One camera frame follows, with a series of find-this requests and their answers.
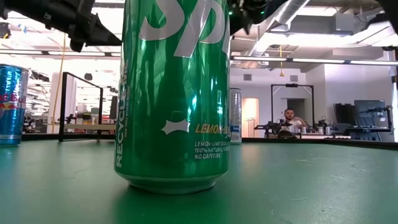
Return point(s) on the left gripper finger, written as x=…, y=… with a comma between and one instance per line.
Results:
x=102, y=34

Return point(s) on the tall white Celsius can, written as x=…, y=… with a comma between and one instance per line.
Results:
x=236, y=115

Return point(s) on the green Sprite can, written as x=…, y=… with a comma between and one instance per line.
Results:
x=174, y=109

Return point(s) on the blue Red Bull can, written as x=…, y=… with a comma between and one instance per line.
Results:
x=12, y=109

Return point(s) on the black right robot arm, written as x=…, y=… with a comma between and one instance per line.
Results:
x=390, y=14

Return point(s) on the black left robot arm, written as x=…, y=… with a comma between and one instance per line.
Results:
x=28, y=9

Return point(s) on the black round ceiling dome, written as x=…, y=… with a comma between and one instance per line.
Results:
x=88, y=76

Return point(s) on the long ceiling light strip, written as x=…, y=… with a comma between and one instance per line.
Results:
x=320, y=60

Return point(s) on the person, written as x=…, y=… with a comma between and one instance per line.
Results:
x=290, y=118

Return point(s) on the black teleoperation robot arms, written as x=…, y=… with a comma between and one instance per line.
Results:
x=270, y=126

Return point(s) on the black monitor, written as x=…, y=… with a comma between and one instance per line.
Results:
x=370, y=112

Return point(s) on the black desk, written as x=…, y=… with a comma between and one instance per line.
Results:
x=367, y=129

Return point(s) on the green table mat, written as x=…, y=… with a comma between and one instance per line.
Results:
x=280, y=186

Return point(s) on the silver ventilation duct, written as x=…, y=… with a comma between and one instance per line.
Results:
x=292, y=12

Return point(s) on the square wall vent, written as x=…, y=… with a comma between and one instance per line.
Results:
x=247, y=77
x=293, y=78

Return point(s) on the black metal gantry frame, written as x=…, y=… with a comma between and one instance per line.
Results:
x=292, y=85

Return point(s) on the wooden shelf with black frame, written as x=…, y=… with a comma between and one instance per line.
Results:
x=87, y=127

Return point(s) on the black aluminium table frame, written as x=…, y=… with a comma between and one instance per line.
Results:
x=342, y=142

